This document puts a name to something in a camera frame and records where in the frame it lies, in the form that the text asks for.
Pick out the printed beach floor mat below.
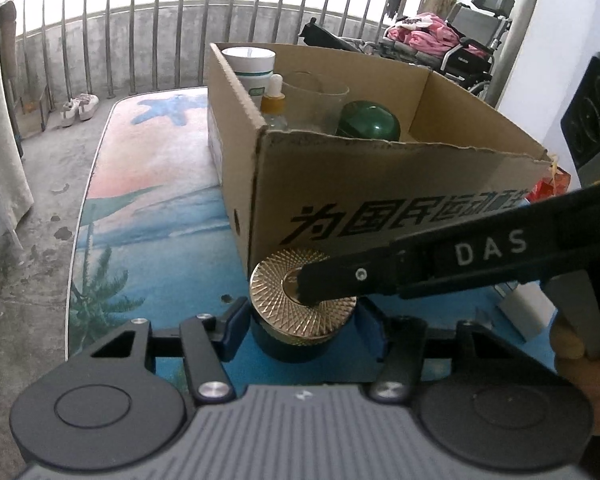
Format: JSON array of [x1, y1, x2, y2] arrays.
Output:
[[67, 87, 556, 391]]

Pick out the dark jar with gold lid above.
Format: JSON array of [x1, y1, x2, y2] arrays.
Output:
[[249, 249, 359, 364]]

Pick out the black folding wheelchair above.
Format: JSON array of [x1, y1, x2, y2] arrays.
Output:
[[442, 0, 513, 106]]

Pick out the white bottle with green label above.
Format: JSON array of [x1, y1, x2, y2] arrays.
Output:
[[221, 46, 276, 98]]

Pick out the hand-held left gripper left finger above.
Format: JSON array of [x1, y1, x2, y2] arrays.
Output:
[[90, 297, 252, 405]]

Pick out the white curtain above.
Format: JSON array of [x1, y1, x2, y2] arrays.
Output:
[[0, 0, 36, 241]]

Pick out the cardboard box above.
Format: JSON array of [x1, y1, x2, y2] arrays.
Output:
[[206, 42, 555, 281]]

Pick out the clear glass cup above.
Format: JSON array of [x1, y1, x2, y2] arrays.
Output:
[[280, 71, 351, 136]]

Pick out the pink clothes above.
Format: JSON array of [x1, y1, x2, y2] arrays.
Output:
[[386, 12, 486, 61]]

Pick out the green dome jar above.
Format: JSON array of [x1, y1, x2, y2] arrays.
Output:
[[335, 100, 402, 143]]

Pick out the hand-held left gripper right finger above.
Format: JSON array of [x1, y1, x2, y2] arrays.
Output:
[[356, 305, 533, 405]]

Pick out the beige towel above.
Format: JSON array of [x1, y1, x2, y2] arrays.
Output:
[[422, 0, 457, 26]]

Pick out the metal balcony railing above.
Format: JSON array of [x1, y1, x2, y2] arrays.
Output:
[[0, 0, 433, 101]]

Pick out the green dropper bottle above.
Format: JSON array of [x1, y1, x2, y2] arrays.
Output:
[[260, 74, 288, 131]]

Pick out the dark leaning panel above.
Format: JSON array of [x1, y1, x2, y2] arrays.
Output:
[[0, 1, 20, 111]]

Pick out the black speaker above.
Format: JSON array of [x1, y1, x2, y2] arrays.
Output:
[[561, 49, 600, 171]]

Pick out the red plastic bag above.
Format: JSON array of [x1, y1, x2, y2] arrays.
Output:
[[527, 157, 572, 206]]

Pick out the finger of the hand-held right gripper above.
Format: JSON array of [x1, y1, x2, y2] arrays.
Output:
[[285, 242, 408, 308]]

